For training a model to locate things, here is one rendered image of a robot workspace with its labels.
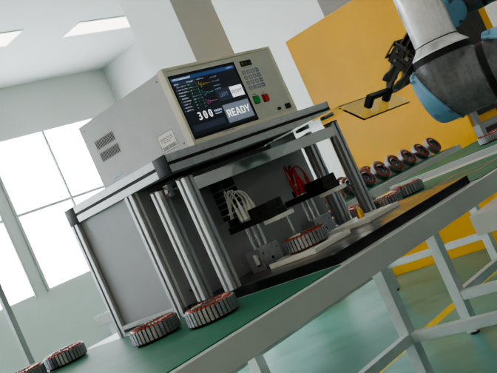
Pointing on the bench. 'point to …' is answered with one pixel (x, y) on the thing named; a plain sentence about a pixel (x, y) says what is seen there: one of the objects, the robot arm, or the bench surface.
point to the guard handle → (378, 97)
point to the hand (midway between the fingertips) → (392, 89)
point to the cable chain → (222, 195)
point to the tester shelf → (192, 160)
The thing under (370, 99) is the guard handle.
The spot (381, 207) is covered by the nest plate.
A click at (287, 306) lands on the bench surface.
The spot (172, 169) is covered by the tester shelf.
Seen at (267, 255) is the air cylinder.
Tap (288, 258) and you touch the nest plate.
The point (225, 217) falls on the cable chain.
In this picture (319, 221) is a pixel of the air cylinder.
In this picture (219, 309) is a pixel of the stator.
